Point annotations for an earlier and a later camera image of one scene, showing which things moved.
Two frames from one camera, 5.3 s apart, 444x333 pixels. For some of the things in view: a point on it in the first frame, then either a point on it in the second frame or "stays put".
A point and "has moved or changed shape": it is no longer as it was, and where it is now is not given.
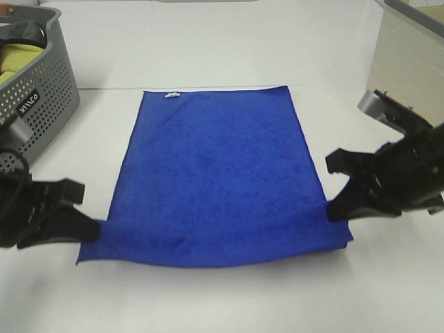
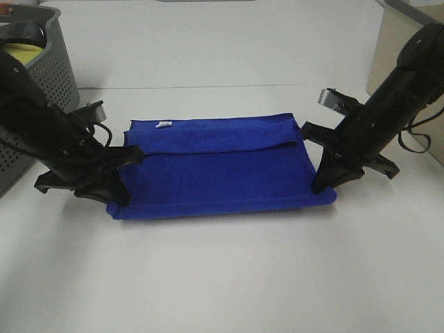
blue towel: [215, 177] has moved or changed shape
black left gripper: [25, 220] -> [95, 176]
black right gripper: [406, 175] -> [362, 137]
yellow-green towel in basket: [16, 56] stays put
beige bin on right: [407, 60] stays put
